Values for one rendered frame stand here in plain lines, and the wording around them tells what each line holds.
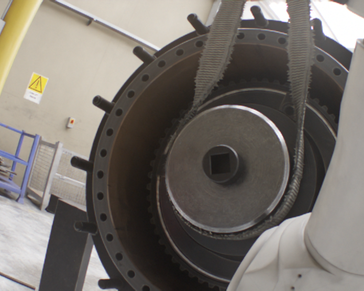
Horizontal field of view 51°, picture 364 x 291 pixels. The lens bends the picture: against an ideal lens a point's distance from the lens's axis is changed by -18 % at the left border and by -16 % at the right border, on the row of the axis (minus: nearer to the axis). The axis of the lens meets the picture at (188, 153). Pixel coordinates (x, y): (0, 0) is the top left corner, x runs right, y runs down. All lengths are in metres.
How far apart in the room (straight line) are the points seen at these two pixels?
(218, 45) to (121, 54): 6.86
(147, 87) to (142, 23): 7.07
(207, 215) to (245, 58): 0.25
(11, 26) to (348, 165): 2.88
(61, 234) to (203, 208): 1.32
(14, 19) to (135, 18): 4.83
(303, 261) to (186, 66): 0.45
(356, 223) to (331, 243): 0.02
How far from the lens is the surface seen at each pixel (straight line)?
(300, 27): 0.54
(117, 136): 0.61
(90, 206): 0.68
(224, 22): 0.57
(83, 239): 1.71
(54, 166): 5.64
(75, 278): 1.74
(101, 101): 0.66
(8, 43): 2.97
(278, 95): 0.64
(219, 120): 0.49
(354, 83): 0.18
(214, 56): 0.55
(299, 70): 0.52
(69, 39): 6.93
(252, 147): 0.47
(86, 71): 7.06
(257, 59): 0.63
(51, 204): 1.88
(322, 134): 0.62
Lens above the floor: 0.80
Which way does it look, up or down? 6 degrees up
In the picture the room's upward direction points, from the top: 18 degrees clockwise
